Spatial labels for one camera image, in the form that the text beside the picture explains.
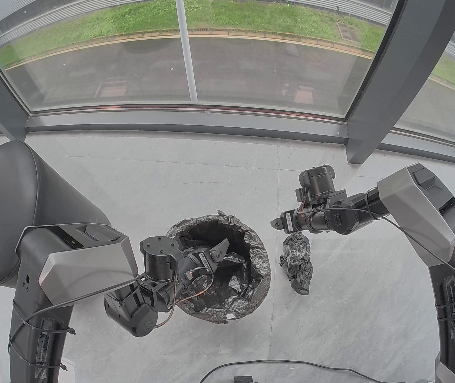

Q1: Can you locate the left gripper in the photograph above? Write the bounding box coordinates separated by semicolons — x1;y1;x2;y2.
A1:
179;239;232;285

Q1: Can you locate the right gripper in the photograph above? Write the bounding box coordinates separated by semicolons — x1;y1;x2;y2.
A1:
281;209;318;235

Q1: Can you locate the black plastic bag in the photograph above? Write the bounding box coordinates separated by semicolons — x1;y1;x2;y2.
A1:
166;210;272;325

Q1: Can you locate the black plastic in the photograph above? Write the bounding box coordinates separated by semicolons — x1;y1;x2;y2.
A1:
279;232;314;295

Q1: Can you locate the window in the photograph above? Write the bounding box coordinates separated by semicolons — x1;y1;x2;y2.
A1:
0;0;455;165

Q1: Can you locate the black cable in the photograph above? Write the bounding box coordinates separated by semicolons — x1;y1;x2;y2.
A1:
7;276;140;358
327;207;455;294
204;359;376;383

